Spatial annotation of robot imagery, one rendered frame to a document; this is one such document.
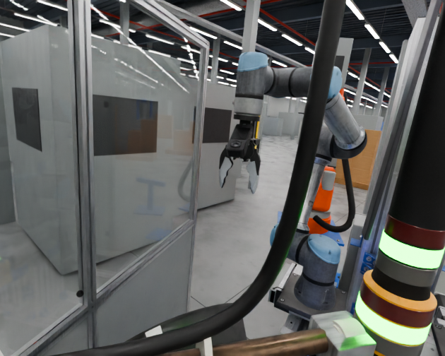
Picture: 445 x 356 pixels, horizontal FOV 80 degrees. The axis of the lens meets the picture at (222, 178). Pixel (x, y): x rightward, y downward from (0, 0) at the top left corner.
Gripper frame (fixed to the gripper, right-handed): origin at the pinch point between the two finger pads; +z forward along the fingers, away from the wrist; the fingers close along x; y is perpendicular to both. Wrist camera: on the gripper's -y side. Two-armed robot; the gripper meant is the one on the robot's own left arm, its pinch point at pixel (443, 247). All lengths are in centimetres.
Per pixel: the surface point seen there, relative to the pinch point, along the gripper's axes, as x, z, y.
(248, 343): 34, -12, -57
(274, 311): 39, 143, 142
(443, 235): 24, -19, -52
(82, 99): 95, -25, -9
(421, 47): 27, -30, -51
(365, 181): -123, 124, 734
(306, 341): 30, -12, -55
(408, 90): 27, -28, -51
